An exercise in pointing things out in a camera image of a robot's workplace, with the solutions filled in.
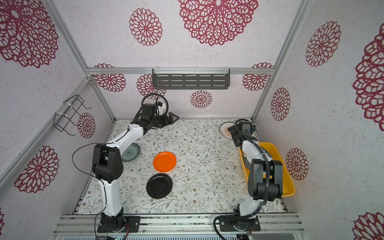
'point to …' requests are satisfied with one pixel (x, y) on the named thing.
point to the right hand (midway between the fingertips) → (232, 128)
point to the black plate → (159, 185)
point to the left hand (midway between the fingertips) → (173, 121)
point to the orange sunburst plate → (224, 131)
